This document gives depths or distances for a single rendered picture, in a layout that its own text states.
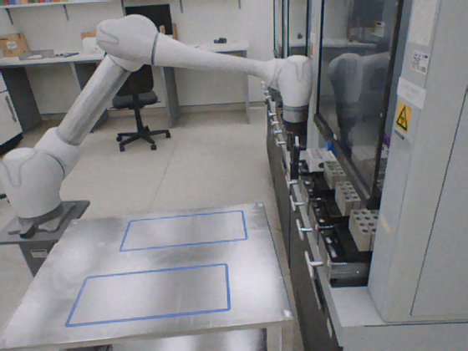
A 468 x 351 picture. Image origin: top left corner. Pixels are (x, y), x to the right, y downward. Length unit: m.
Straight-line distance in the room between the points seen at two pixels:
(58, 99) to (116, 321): 4.78
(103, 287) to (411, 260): 0.67
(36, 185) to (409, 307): 1.17
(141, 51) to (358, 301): 0.91
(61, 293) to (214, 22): 4.11
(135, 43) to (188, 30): 3.61
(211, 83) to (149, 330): 4.24
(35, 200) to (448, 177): 1.21
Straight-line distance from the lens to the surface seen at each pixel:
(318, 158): 1.29
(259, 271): 0.85
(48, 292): 0.95
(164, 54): 1.14
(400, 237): 0.74
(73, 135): 1.46
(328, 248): 0.93
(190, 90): 4.86
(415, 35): 0.67
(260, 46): 4.72
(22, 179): 1.35
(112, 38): 1.16
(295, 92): 1.17
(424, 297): 0.87
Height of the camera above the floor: 1.40
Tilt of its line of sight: 28 degrees down
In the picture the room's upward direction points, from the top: 4 degrees counter-clockwise
